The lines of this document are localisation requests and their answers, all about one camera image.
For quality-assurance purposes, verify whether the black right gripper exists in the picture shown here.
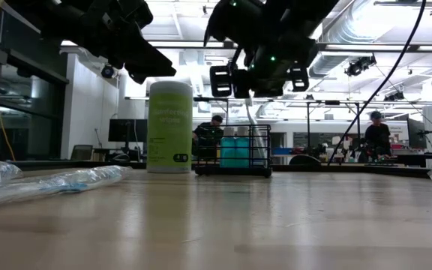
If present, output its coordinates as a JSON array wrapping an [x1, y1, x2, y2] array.
[[210, 40, 317, 99]]

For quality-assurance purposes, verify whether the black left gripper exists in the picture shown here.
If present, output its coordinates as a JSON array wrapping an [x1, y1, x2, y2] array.
[[84, 0, 178, 85]]

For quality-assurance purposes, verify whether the clear plastic bag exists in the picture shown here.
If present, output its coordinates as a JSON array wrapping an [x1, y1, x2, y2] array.
[[0, 164, 133, 209]]

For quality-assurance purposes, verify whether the person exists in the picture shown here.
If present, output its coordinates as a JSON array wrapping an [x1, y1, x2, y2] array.
[[364, 110, 392, 161], [192, 115, 224, 157]]

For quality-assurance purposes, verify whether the black computer monitor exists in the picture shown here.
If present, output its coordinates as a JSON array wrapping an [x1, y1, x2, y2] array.
[[107, 118, 149, 143], [406, 118, 427, 150]]

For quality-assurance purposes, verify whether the green disinfecting wipes canister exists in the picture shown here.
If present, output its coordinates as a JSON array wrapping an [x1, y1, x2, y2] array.
[[147, 81, 194, 174]]

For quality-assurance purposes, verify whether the dark office chair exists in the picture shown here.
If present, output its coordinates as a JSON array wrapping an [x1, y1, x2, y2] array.
[[70, 144, 94, 161]]

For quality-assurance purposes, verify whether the black overhead light bar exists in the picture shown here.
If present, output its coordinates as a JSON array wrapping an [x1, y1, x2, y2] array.
[[60, 38, 432, 53]]

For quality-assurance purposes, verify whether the black ceiling camera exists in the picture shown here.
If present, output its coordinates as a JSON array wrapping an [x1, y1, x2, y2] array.
[[101, 64, 117, 80], [345, 55, 377, 77], [383, 91, 407, 102]]

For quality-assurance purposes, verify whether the tall black metal frame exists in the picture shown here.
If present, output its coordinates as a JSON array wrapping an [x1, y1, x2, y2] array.
[[193, 96, 362, 166]]

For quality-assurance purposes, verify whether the black wire basket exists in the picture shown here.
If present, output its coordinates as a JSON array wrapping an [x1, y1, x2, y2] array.
[[195, 124, 274, 179]]

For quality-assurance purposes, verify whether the black aluminium table frame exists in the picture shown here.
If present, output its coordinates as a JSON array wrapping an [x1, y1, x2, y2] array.
[[11, 160, 432, 179]]

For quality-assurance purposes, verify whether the silver ventilation duct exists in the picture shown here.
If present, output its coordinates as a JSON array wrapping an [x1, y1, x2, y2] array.
[[313, 0, 408, 78]]

